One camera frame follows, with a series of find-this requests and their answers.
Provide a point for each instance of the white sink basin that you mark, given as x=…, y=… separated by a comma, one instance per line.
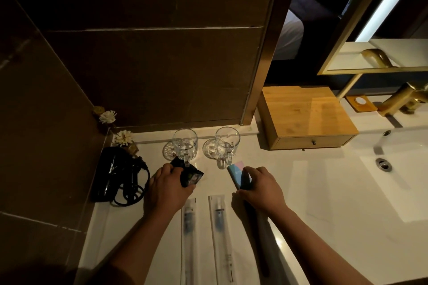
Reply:
x=401, y=188

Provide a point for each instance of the person's left hand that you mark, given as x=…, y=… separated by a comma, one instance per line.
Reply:
x=165, y=193

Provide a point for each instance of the gold faucet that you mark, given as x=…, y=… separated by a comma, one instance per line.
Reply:
x=403, y=98

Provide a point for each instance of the small black box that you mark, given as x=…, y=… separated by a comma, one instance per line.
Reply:
x=193, y=176

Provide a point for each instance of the white flower reed diffuser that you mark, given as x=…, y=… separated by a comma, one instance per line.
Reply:
x=124, y=138

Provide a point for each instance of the round glass coaster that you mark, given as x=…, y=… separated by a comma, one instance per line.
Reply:
x=168, y=152
x=209, y=148

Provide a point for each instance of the small wooden tray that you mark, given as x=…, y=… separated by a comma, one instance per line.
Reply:
x=367, y=105

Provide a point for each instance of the person's left thumb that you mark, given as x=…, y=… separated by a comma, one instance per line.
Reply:
x=188, y=190

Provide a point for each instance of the gold framed mirror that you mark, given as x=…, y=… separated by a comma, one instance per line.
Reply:
x=377, y=27

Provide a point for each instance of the black hair dryer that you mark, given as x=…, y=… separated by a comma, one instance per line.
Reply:
x=112, y=174

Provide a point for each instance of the wooden drawer box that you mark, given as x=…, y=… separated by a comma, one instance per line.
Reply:
x=306, y=116

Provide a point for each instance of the person's left forearm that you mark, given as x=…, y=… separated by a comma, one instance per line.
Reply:
x=140, y=248

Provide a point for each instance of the person's right hand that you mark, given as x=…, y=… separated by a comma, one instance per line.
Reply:
x=266, y=193

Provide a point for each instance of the small blue pink box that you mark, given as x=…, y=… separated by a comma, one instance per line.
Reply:
x=234, y=172

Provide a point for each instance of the person's right forearm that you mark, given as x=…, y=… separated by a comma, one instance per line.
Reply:
x=311, y=248

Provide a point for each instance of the white bedding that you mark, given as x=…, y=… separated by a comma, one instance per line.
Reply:
x=288, y=37

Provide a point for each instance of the wrapped toothbrush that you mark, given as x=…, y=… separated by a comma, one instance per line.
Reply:
x=189, y=238
x=221, y=234

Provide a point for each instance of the clear glass mug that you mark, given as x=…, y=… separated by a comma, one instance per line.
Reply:
x=185, y=147
x=226, y=146

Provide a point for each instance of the person's right thumb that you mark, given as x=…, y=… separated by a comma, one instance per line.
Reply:
x=243, y=194

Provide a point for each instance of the metal sink drain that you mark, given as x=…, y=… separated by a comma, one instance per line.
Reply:
x=383, y=165

